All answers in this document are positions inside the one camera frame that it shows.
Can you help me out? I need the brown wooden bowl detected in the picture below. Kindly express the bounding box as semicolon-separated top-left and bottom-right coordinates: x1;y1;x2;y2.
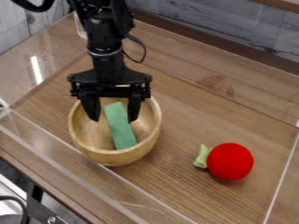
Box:
68;98;162;166

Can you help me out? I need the green plush leaf piece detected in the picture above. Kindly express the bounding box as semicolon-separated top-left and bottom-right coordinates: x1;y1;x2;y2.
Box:
193;144;211;169

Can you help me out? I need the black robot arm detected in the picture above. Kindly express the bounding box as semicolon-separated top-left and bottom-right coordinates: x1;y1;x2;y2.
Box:
68;0;152;122

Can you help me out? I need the red plush ball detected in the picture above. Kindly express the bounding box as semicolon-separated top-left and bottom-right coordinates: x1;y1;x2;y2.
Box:
207;143;255;180

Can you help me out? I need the black table leg bracket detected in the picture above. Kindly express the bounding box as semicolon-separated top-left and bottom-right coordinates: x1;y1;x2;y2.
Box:
0;182;71;224

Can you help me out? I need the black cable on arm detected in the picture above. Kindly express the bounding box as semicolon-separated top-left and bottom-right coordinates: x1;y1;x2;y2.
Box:
122;33;148;65

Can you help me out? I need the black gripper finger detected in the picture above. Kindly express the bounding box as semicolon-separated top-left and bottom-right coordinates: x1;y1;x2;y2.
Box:
80;96;102;122
127;95;143;122

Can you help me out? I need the green rectangular block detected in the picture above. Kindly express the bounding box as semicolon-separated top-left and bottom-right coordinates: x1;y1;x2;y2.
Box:
104;101;136;150

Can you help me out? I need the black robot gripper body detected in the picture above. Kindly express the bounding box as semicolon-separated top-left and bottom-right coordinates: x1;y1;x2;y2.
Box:
66;49;154;102

